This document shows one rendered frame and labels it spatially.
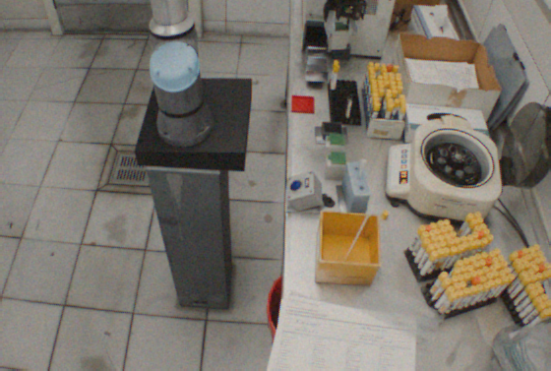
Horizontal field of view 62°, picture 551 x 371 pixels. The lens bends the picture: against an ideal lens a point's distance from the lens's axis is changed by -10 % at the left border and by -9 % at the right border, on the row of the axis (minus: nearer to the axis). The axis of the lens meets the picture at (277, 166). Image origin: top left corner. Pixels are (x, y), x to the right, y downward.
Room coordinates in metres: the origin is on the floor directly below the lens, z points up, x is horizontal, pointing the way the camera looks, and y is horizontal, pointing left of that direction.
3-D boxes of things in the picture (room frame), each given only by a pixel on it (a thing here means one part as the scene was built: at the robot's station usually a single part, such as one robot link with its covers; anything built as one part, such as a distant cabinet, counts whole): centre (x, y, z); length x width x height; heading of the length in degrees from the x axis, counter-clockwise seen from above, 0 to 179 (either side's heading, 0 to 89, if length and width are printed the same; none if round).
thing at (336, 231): (0.59, -0.17, 0.92); 0.13 x 0.13 x 0.10; 89
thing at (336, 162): (0.85, -0.15, 0.91); 0.05 x 0.04 x 0.07; 92
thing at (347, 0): (1.15, -0.15, 1.24); 0.09 x 0.08 x 0.12; 15
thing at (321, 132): (0.98, -0.14, 0.89); 0.09 x 0.05 x 0.04; 94
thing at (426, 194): (0.84, -0.44, 0.94); 0.30 x 0.24 x 0.12; 83
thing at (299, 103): (1.10, -0.06, 0.88); 0.07 x 0.07 x 0.01; 2
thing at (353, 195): (0.76, -0.20, 0.92); 0.10 x 0.07 x 0.10; 8
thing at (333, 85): (1.12, -0.18, 0.93); 0.17 x 0.09 x 0.11; 2
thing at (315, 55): (1.29, -0.09, 0.92); 0.21 x 0.07 x 0.05; 2
